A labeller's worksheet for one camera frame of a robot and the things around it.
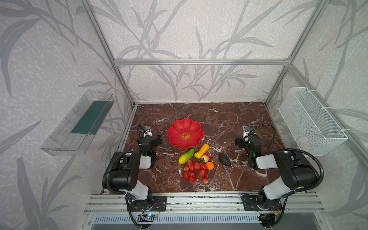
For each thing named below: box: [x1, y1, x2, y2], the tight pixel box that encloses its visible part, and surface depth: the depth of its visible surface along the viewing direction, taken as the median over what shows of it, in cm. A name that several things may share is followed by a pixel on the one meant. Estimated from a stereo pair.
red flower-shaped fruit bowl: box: [166, 118, 205, 150], surface depth 103 cm
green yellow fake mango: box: [178, 148, 196, 165], surface depth 89 cm
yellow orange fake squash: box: [194, 143, 210, 159], surface depth 92 cm
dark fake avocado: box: [218, 152, 232, 167], surface depth 88 cm
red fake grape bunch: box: [183, 160, 209, 184], surface depth 82 cm
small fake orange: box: [206, 161, 215, 171], surface depth 85 cm
